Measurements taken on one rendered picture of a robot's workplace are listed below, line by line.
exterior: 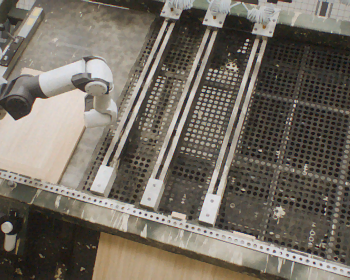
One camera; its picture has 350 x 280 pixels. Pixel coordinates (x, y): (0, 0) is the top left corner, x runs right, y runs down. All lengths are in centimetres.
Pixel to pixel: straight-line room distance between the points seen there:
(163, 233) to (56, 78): 74
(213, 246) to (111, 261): 61
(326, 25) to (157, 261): 140
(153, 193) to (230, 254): 40
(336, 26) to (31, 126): 155
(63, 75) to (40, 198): 64
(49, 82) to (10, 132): 70
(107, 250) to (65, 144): 54
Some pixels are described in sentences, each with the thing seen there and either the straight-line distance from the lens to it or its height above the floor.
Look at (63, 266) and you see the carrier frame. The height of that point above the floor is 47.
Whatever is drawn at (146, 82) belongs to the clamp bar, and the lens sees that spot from 231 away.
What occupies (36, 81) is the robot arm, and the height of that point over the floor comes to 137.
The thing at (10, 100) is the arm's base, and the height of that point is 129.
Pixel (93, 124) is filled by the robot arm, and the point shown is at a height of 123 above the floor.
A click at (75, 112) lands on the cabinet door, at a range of 235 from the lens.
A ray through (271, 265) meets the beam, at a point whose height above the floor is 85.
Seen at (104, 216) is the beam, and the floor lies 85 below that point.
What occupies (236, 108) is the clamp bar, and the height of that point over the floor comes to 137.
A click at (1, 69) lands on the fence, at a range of 261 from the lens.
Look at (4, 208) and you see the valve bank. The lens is 222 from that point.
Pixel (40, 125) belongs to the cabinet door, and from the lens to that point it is 236.
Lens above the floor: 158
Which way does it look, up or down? 11 degrees down
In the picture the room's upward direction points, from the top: 12 degrees clockwise
